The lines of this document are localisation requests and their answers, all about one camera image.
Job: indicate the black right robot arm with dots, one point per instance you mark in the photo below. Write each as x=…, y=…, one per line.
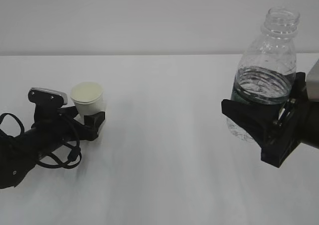
x=310, y=133

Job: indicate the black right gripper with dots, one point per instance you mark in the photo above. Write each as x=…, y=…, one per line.
x=257, y=120

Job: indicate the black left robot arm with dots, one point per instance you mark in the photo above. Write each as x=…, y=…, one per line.
x=53, y=142

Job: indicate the clear plastic water bottle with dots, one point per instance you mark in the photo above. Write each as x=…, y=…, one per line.
x=267, y=69

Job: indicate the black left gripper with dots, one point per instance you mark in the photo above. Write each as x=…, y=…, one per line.
x=61, y=120

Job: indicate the white paper cup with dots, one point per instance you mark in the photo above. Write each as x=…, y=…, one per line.
x=88, y=98

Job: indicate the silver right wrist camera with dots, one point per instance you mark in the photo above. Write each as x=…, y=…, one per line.
x=312, y=83

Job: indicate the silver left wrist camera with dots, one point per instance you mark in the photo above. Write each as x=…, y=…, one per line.
x=42, y=96

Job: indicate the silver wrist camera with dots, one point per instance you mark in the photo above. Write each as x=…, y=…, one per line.
x=42, y=96
x=312, y=83

